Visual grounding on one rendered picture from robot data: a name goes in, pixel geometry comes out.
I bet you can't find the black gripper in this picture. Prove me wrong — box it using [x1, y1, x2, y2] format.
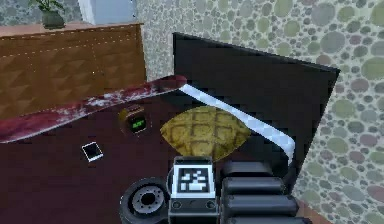
[118, 176, 172, 224]

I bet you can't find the dark red bed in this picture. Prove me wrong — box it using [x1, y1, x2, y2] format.
[0, 32, 341, 224]

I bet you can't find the brown alarm clock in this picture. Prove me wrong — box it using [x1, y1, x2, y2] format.
[118, 104, 148, 135]

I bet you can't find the yellow quilted pillow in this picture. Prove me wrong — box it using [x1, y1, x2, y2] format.
[159, 105, 252, 163]

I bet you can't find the brown wooden dresser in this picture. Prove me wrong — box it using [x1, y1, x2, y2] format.
[0, 21, 148, 120]

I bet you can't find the pale blue window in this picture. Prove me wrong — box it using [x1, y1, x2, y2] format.
[77, 0, 138, 26]

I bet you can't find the green house plant in pot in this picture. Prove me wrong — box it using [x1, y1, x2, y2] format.
[28, 0, 67, 30]

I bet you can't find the black phone with white frame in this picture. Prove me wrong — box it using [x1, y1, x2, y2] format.
[81, 141, 105, 163]

